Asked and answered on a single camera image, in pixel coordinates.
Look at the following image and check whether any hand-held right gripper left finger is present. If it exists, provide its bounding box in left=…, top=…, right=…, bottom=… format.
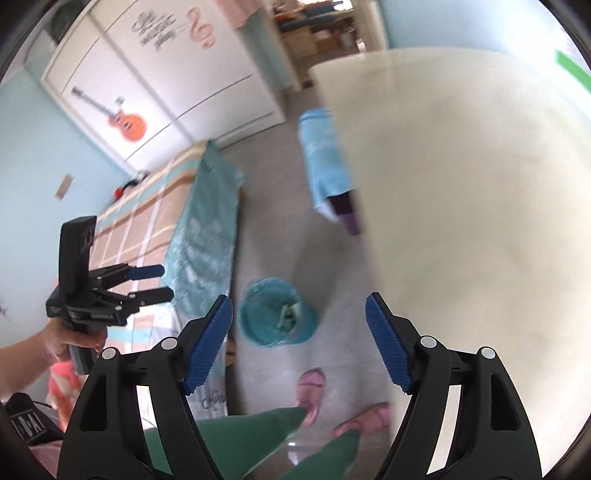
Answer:
left=56, top=294, right=234, bottom=480

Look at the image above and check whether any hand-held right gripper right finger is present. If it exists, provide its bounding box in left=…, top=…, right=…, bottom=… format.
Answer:
left=365, top=292, right=542, bottom=480

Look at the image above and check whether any orange guitar sticker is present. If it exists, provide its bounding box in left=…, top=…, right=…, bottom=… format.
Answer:
left=70, top=87, right=147, bottom=143

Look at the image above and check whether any teal trash bin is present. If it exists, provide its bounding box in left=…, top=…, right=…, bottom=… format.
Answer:
left=238, top=277, right=318, bottom=347

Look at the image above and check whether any person's left hand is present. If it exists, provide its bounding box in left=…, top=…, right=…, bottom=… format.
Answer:
left=44, top=318, right=108, bottom=365

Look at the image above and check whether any pink cloth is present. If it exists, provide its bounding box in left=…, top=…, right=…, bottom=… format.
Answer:
left=46, top=360, right=88, bottom=411

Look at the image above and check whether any black bag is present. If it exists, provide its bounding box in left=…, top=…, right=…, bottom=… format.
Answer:
left=0, top=392, right=65, bottom=446

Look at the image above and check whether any pink slipper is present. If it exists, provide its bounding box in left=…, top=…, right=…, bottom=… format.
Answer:
left=332, top=402, right=393, bottom=439
left=295, top=368, right=327, bottom=428

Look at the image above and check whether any brown cardboard box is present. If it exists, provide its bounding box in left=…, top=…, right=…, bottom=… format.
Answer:
left=281, top=28, right=340, bottom=58

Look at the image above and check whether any red and black object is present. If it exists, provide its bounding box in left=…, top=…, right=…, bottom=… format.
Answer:
left=115, top=171, right=148, bottom=200

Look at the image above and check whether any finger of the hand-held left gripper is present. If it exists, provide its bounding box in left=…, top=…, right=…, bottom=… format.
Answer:
left=115, top=286, right=175, bottom=310
left=111, top=264, right=165, bottom=282

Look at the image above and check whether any pink treble clef sticker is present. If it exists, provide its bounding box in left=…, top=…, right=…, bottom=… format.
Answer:
left=187, top=7, right=218, bottom=49

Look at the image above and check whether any green striped wall poster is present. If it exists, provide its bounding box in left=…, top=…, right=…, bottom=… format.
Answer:
left=554, top=48, right=591, bottom=88

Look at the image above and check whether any plaid bed blanket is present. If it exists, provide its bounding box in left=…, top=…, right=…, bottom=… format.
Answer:
left=92, top=141, right=208, bottom=324

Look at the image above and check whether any green trouser leg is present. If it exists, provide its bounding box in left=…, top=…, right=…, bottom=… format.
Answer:
left=277, top=429, right=361, bottom=480
left=143, top=408, right=308, bottom=480

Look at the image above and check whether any teal bed sheet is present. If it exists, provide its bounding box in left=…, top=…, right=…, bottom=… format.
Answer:
left=164, top=141, right=245, bottom=411

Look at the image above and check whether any light blue towel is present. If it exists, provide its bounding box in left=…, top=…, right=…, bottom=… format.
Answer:
left=298, top=108, right=356, bottom=217

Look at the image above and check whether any white wardrobe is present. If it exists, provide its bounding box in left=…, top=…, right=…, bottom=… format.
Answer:
left=41, top=0, right=287, bottom=174

